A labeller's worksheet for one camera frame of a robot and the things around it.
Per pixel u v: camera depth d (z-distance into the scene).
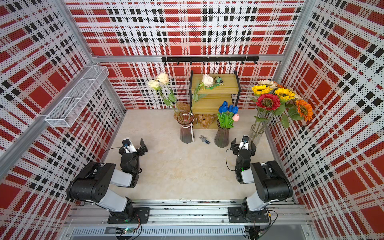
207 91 0.85
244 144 0.75
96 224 0.72
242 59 0.89
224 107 0.77
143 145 0.83
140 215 0.73
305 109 0.67
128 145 0.75
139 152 0.81
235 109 0.80
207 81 0.80
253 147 0.82
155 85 0.80
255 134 0.86
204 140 1.01
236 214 0.73
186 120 0.92
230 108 0.82
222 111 0.80
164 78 0.77
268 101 0.63
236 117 0.75
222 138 0.93
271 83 0.74
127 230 0.69
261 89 0.70
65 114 0.69
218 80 0.88
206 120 1.04
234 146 0.83
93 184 0.45
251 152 0.82
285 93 0.69
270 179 0.47
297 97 0.69
